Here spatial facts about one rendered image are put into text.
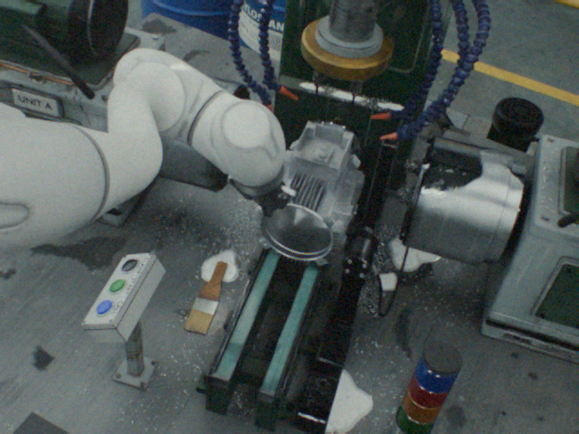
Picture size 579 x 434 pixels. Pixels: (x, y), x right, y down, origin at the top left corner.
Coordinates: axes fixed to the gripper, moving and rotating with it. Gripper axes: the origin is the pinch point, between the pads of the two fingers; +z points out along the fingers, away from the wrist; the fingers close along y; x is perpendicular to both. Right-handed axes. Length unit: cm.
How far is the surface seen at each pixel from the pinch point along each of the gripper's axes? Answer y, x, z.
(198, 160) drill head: 18.6, -7.4, 8.4
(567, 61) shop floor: -91, -179, 230
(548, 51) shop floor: -81, -185, 233
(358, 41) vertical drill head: -8.5, -32.8, -10.9
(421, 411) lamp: -35.8, 29.4, -17.2
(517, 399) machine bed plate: -59, 19, 24
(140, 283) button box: 15.8, 22.5, -9.5
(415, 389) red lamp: -33.9, 26.6, -20.4
